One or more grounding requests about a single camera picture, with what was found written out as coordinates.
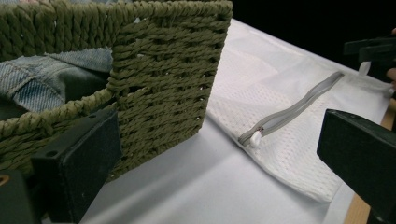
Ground white mesh laundry bag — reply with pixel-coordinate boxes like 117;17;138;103
205;18;395;203

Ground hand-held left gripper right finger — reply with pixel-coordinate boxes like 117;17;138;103
317;108;396;224

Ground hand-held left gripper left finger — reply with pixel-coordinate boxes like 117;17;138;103
31;107;123;224

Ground white table sheet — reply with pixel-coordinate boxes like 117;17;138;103
41;116;356;224

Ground green woven basket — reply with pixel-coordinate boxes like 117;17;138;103
0;0;233;183

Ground blue denim jeans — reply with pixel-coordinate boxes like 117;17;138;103
0;47;115;120

